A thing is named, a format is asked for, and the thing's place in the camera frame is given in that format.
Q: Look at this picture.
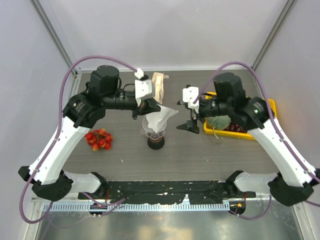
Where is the white paper coffee filter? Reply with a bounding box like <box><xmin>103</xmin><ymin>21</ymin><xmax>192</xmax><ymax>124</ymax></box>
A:
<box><xmin>146</xmin><ymin>103</ymin><xmax>179</xmax><ymax>128</ymax></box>

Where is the clear plastic coffee dripper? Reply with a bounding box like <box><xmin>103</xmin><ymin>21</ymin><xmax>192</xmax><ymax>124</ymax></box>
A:
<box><xmin>140</xmin><ymin>117</ymin><xmax>167</xmax><ymax>140</ymax></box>

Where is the black base glass carafe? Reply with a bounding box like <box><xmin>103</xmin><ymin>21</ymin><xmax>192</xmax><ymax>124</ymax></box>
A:
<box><xmin>145</xmin><ymin>132</ymin><xmax>165</xmax><ymax>150</ymax></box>

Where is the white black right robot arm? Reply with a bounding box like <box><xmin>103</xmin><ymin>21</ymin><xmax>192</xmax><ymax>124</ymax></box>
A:
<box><xmin>177</xmin><ymin>72</ymin><xmax>320</xmax><ymax>206</ymax></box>

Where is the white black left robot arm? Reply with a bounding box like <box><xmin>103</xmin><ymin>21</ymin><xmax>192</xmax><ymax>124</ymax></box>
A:
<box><xmin>18</xmin><ymin>65</ymin><xmax>161</xmax><ymax>202</ymax></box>

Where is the green netted melon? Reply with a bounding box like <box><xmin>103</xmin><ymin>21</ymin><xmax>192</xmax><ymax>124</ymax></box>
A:
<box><xmin>206</xmin><ymin>115</ymin><xmax>232</xmax><ymax>130</ymax></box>

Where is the stack of paper filters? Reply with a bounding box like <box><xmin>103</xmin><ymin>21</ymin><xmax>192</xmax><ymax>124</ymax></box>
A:
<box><xmin>152</xmin><ymin>72</ymin><xmax>169</xmax><ymax>104</ymax></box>

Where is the red grape bunch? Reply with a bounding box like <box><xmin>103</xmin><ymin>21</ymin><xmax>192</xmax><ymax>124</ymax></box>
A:
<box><xmin>224</xmin><ymin>122</ymin><xmax>247</xmax><ymax>134</ymax></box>

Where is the red cherry bunch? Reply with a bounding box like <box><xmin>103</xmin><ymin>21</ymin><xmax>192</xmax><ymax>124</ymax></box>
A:
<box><xmin>84</xmin><ymin>128</ymin><xmax>113</xmax><ymax>152</ymax></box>

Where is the yellow plastic fruit tray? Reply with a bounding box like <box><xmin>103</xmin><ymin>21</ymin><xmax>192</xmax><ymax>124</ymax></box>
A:
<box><xmin>203</xmin><ymin>98</ymin><xmax>278</xmax><ymax>141</ymax></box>

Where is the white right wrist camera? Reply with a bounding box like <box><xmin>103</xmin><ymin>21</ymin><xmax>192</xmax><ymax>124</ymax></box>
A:
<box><xmin>182</xmin><ymin>86</ymin><xmax>200</xmax><ymax>113</ymax></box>

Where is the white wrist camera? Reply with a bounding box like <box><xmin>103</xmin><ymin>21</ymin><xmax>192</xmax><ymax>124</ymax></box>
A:
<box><xmin>134</xmin><ymin>68</ymin><xmax>155</xmax><ymax>107</ymax></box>
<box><xmin>182</xmin><ymin>86</ymin><xmax>200</xmax><ymax>113</ymax></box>

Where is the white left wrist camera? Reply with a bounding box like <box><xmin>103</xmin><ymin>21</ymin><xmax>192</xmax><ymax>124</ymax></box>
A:
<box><xmin>134</xmin><ymin>68</ymin><xmax>155</xmax><ymax>107</ymax></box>

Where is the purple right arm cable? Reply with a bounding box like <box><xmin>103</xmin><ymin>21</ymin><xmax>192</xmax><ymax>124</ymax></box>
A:
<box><xmin>193</xmin><ymin>61</ymin><xmax>320</xmax><ymax>222</ymax></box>

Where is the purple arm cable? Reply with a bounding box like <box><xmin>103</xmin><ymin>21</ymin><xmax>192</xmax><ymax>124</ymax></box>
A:
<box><xmin>19</xmin><ymin>55</ymin><xmax>141</xmax><ymax>224</ymax></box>
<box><xmin>193</xmin><ymin>61</ymin><xmax>320</xmax><ymax>222</ymax></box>

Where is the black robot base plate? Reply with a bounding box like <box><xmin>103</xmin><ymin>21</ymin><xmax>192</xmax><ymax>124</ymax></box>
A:
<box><xmin>90</xmin><ymin>180</ymin><xmax>256</xmax><ymax>205</ymax></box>

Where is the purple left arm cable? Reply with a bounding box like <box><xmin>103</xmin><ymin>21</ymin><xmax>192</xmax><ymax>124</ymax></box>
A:
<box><xmin>19</xmin><ymin>55</ymin><xmax>141</xmax><ymax>224</ymax></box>

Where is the white slotted cable duct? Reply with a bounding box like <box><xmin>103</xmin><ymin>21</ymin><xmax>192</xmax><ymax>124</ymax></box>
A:
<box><xmin>50</xmin><ymin>200</ymin><xmax>230</xmax><ymax>213</ymax></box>

